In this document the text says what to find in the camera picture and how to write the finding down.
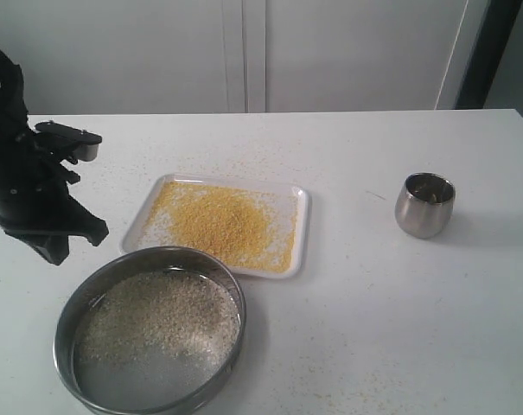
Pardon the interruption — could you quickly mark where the yellow and white grain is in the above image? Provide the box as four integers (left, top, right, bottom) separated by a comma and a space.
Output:
78, 271, 239, 366

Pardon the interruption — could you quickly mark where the yellow millet grains pile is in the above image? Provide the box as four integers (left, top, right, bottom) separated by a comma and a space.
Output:
139, 181, 297, 274

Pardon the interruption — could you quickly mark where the dark vertical post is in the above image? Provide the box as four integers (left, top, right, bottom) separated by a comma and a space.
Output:
456, 1, 523, 115

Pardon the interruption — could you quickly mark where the white cabinet with doors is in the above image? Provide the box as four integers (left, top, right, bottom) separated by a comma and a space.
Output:
0, 1, 488, 114

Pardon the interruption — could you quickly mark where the stainless steel cup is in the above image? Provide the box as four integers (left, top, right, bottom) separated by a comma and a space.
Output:
394, 172, 456, 239

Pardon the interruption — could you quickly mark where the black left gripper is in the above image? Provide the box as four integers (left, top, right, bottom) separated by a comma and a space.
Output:
0, 129, 109, 265

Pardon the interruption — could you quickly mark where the round steel mesh sieve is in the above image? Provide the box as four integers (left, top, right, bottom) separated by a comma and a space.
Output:
53, 246, 246, 414

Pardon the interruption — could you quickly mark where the white rectangular plastic tray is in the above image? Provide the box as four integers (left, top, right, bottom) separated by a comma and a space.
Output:
120, 174, 309, 279

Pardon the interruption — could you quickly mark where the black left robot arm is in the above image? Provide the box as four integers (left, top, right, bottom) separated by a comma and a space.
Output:
0, 50, 109, 265

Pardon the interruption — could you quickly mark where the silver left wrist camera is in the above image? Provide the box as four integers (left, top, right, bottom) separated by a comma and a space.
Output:
35, 120, 102, 164

